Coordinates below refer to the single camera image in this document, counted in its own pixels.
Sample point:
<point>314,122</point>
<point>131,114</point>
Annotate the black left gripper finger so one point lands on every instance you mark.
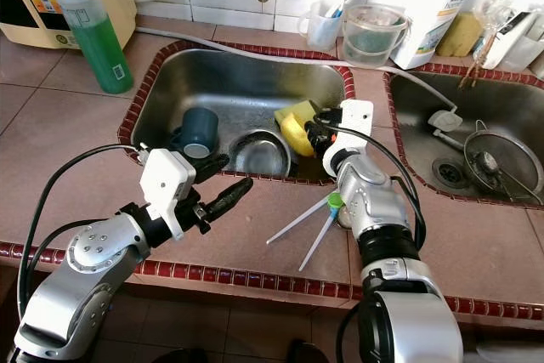
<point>214,166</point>
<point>231,199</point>

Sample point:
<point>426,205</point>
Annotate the yellow plastic bowl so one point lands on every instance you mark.
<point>302,137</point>

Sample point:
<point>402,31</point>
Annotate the teal plastic cup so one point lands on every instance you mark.
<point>197,129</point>

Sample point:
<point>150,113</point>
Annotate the small steel bowl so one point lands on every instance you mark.
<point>259,155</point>

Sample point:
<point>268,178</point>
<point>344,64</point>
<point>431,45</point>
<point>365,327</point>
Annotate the green chopstick clip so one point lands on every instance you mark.
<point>335,201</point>

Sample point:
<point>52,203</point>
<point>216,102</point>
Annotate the white chopstick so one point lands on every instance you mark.
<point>297,224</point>
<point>317,240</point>

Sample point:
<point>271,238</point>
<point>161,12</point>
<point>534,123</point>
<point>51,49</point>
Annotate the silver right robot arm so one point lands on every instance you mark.
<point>378,210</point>

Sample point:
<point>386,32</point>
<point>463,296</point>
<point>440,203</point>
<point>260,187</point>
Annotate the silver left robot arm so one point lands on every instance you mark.
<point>85,269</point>

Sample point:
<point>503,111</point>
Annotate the clear toothbrush cup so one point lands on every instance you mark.
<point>319,30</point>

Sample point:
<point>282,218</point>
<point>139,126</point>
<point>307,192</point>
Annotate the clear plastic pail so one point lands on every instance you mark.
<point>374,40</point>

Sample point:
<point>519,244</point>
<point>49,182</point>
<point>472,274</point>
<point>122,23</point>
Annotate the white sink plug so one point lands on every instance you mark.
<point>444,121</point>

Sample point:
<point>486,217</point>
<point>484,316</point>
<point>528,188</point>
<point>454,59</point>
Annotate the black robot left foot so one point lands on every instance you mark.
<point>191,356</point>

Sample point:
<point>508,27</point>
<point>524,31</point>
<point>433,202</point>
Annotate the black robot foot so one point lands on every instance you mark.
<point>310,354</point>
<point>191,356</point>

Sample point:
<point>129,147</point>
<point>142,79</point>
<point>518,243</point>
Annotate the white detergent bottle yellow cap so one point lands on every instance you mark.
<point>438,14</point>

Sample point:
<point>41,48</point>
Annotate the yellow scouring sponge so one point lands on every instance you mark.
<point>459,36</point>

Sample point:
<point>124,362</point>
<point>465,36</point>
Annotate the brown hanging brush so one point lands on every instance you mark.
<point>476,61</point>

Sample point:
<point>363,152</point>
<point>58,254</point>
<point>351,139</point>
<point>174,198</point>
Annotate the green dish soap bottle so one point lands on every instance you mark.
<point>98,48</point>

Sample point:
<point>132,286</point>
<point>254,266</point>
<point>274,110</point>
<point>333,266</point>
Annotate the black robot right foot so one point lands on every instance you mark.
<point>310,354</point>

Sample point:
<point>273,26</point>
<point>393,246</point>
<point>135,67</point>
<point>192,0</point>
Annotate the white plastic holder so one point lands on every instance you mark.
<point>518,36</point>

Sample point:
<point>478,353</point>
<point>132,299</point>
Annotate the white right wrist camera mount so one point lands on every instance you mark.
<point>355,116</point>

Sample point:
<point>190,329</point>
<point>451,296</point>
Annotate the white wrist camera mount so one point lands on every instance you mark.
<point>355,116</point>
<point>168,184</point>

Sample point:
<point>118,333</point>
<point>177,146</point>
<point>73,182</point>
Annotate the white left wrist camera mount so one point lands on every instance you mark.
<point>168,184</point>

